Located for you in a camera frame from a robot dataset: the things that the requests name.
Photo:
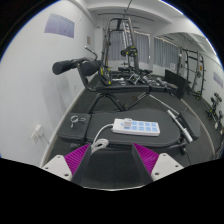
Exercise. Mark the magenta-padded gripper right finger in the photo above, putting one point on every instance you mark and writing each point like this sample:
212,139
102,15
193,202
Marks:
146,159

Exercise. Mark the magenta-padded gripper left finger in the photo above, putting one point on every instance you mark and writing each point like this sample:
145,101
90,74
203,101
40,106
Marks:
77,159

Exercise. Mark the white power strip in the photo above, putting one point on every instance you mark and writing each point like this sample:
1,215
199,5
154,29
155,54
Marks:
141,128

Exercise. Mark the silver barbell bar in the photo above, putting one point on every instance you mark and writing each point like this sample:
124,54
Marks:
182,128

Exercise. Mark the black padded seat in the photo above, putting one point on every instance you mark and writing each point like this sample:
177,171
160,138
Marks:
193,123

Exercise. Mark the black bench with roller pads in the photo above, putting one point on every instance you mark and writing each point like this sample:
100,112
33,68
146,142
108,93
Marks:
133,87

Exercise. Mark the group of dumbbells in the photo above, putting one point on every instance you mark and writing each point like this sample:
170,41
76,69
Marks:
146,79

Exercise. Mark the black box panel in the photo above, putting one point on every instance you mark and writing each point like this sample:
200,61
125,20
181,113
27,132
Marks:
175,83

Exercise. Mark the black exercise machine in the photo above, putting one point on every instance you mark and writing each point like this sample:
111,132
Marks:
215,110

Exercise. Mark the black weight plate yellow marks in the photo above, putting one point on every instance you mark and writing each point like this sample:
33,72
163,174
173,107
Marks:
102,71
129,51

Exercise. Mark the white paper sign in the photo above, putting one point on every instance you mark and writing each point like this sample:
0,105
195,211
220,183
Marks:
172,66

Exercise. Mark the black power rack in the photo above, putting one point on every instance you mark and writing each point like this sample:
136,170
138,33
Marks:
200,66

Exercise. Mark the grey window curtain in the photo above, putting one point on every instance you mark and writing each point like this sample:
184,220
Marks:
143,46
165,51

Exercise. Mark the long ceiling strip light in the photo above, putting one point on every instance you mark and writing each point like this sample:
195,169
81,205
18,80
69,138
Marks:
173,8

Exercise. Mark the white wall socket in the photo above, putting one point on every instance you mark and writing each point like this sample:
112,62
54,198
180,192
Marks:
37,133

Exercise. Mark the small purple wall poster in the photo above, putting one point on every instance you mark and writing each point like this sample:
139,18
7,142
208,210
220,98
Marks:
218,79

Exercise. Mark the small brown wall plaque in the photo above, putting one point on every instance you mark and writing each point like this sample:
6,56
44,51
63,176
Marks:
88,40

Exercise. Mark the large purple wall poster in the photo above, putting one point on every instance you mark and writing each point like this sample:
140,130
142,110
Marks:
60,25

